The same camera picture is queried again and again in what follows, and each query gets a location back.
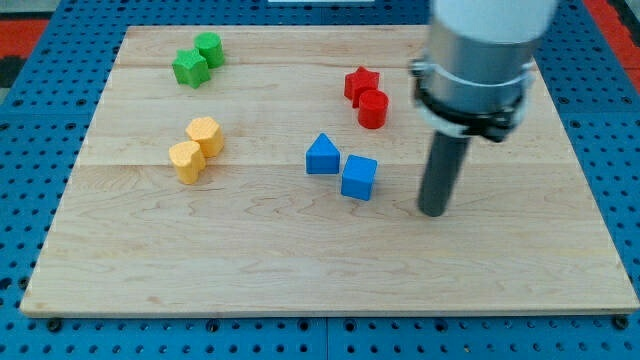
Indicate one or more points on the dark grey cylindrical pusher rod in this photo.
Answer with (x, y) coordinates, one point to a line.
(446, 156)

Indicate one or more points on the blue cube block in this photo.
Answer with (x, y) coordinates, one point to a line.
(358, 177)

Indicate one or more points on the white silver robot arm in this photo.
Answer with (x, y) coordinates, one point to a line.
(472, 80)

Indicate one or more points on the yellow hexagon block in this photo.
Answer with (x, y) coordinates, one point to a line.
(207, 132)

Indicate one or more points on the red cylinder block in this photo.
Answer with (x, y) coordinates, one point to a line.
(373, 108)

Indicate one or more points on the red star block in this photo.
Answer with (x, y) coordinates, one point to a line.
(359, 81)

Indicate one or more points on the blue triangular prism block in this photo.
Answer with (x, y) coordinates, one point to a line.
(322, 157)

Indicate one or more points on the light wooden board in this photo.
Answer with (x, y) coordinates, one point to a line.
(256, 236)

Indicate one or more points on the yellow heart block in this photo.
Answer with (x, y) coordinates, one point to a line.
(188, 161)

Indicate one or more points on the green cylinder block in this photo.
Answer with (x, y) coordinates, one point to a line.
(210, 46)

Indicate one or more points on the green star block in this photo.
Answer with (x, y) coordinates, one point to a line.
(190, 68)

